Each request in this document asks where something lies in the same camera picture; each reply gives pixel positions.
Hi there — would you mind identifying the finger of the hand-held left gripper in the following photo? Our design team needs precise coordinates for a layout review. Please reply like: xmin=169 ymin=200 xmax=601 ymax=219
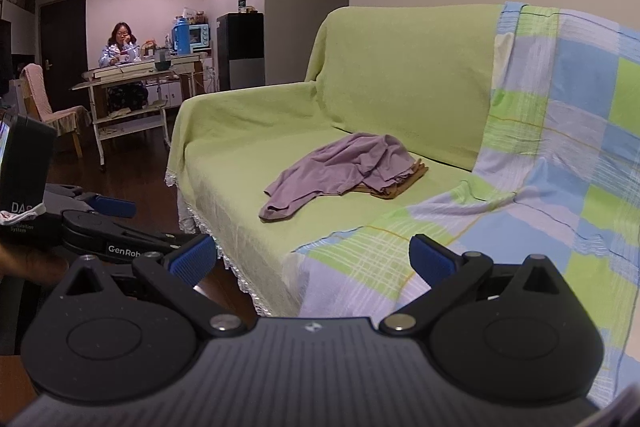
xmin=61 ymin=208 xmax=205 ymax=265
xmin=45 ymin=183 xmax=137 ymax=219

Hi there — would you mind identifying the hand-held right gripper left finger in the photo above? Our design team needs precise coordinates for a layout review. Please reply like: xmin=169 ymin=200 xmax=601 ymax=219
xmin=50 ymin=234 xmax=251 ymax=338

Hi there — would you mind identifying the plaid blue green blanket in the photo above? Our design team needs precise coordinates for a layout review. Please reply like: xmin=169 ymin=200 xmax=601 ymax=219
xmin=292 ymin=1 xmax=640 ymax=408

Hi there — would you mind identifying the black refrigerator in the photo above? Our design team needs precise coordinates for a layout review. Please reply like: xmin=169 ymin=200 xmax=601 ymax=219
xmin=216 ymin=12 xmax=266 ymax=92

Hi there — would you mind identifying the person's left hand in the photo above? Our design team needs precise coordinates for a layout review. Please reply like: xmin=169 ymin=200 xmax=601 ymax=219
xmin=0 ymin=246 xmax=70 ymax=284

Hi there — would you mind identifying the white dining table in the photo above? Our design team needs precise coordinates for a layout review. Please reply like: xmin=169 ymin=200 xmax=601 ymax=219
xmin=70 ymin=52 xmax=207 ymax=172

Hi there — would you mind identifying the green covered sofa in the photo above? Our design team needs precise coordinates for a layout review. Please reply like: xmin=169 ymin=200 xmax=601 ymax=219
xmin=165 ymin=4 xmax=506 ymax=318

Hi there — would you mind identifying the blue thermos jug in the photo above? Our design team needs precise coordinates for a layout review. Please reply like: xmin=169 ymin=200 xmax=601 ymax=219
xmin=171 ymin=19 xmax=192 ymax=56

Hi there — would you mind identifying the blue toaster oven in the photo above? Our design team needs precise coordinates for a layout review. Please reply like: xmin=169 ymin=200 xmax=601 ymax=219
xmin=187 ymin=23 xmax=212 ymax=52

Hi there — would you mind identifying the mustard brown garment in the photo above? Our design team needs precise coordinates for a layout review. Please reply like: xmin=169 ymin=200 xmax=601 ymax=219
xmin=352 ymin=159 xmax=429 ymax=200

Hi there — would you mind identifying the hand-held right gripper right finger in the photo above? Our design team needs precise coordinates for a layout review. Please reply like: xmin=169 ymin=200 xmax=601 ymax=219
xmin=380 ymin=234 xmax=563 ymax=338

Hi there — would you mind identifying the dark wooden door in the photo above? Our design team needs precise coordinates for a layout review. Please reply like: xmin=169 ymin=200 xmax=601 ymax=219
xmin=39 ymin=0 xmax=90 ymax=112

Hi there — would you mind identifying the wooden chair with pink cloth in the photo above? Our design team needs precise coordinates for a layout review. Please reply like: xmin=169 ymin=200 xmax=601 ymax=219
xmin=19 ymin=63 xmax=92 ymax=158

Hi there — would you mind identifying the purple garment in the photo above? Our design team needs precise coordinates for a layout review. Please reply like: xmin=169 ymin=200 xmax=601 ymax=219
xmin=258 ymin=133 xmax=417 ymax=224

